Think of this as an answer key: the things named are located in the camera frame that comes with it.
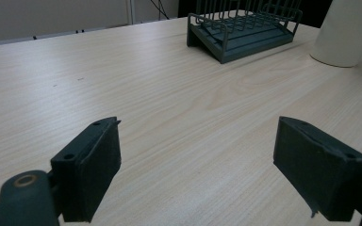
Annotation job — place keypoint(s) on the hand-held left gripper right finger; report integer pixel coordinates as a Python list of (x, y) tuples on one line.
[(320, 169)]

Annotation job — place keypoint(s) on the white cylindrical container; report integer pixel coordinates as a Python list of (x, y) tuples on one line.
[(345, 31)]

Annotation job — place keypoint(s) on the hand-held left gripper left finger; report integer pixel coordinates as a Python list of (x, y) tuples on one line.
[(88, 169)]

